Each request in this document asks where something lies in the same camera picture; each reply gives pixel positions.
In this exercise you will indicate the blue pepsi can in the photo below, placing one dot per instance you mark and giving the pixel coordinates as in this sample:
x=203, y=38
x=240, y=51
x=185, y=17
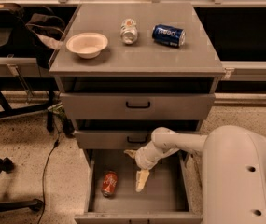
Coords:
x=169, y=35

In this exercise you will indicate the white bowl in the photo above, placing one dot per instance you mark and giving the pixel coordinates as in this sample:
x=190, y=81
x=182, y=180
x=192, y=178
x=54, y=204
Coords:
x=87, y=45

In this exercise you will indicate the black backpack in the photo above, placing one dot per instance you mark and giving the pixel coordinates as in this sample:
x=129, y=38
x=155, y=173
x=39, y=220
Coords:
x=12, y=32

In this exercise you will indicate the dark jacket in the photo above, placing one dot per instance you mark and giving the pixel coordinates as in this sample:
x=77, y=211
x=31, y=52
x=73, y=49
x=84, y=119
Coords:
x=46, y=31

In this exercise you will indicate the grey bottom drawer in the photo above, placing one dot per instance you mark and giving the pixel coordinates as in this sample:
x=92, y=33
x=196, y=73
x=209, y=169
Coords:
x=165, y=198

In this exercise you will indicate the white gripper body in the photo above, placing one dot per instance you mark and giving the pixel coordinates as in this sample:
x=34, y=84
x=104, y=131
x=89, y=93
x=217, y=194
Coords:
x=144, y=159

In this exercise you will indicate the silver white soda can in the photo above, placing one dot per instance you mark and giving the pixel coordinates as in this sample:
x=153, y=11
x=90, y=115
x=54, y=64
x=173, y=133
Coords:
x=128, y=31

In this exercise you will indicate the grey top drawer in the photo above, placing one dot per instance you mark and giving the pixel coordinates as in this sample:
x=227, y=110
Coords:
x=137, y=106

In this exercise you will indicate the grey drawer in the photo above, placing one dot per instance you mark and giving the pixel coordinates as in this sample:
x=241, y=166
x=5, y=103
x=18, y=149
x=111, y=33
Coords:
x=137, y=106
x=100, y=139
x=165, y=198

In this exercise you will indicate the grey middle drawer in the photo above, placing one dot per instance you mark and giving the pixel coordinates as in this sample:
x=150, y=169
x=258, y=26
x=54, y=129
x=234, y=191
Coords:
x=100, y=139

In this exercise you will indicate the grey drawer cabinet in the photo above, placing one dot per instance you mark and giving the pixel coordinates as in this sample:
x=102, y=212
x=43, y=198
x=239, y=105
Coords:
x=144, y=67

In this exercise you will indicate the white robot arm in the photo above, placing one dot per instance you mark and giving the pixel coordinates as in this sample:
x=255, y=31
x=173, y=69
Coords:
x=233, y=171

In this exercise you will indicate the black table frame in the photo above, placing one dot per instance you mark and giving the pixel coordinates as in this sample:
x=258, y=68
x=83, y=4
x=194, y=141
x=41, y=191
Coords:
x=8, y=111

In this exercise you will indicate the red coke can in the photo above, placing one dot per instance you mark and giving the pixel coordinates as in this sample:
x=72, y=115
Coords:
x=109, y=183

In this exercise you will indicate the green object on floor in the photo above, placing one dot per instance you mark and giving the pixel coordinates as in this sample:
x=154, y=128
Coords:
x=59, y=111

